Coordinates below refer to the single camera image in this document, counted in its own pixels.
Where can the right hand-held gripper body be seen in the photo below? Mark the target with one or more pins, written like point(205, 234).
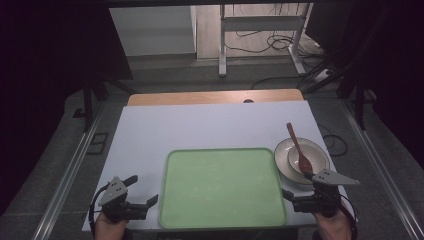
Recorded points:
point(322, 196)

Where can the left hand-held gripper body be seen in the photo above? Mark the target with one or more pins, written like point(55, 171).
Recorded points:
point(117, 200)

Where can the white bowl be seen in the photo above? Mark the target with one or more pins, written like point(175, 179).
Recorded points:
point(316, 156)

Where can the brown wooden spoon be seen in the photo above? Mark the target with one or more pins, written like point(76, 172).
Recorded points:
point(300, 153)

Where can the white plate with dark rim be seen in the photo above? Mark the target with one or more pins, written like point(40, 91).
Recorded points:
point(282, 159)

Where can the green plastic tray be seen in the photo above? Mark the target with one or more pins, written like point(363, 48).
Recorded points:
point(221, 188)

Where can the person's left hand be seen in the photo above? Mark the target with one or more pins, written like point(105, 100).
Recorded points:
point(109, 228)

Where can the person's right hand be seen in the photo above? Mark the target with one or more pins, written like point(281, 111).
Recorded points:
point(333, 227)

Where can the white table cover sheet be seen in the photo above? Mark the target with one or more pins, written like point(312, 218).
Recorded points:
point(200, 126)

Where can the black metal stand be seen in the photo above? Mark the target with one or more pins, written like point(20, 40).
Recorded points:
point(89, 100)
point(360, 96)

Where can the white power strip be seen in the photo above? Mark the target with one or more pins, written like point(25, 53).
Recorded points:
point(322, 75)

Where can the aluminium floor rail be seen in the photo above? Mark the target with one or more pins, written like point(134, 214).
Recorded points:
point(68, 173)
point(383, 170)

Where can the white metal desk frame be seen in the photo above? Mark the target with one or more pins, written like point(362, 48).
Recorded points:
point(261, 23)

